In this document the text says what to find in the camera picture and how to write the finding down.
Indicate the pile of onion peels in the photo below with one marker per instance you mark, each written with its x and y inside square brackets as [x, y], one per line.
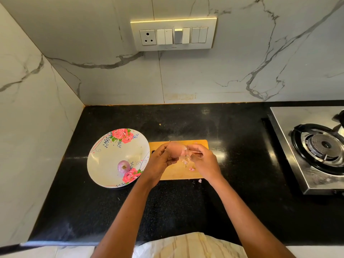
[188, 158]

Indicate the beige striped garment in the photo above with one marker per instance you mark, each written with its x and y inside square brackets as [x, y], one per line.
[191, 247]

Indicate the person's left hand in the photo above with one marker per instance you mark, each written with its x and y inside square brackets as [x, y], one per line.
[156, 166]

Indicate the person's left forearm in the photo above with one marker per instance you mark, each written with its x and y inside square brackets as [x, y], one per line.
[126, 225]

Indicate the person's right hand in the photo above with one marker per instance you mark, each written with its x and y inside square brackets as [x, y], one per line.
[207, 162]

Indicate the white wall switch panel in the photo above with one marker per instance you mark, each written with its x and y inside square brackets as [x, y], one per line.
[173, 35]

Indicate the white floral plate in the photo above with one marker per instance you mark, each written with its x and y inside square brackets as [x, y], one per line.
[105, 158]

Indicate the wooden cutting board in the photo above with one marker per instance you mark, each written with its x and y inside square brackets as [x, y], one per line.
[177, 172]

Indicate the small pink onion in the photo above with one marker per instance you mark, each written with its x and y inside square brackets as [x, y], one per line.
[124, 167]
[174, 150]

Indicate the person's right forearm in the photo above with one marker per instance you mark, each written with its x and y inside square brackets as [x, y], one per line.
[250, 220]

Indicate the black stove burner grate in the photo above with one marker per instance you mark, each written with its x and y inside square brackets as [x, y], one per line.
[321, 148]
[340, 122]

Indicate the black stone countertop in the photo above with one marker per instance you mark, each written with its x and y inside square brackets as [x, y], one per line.
[242, 126]

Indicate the stainless steel gas stove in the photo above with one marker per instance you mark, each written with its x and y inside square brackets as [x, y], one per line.
[280, 119]

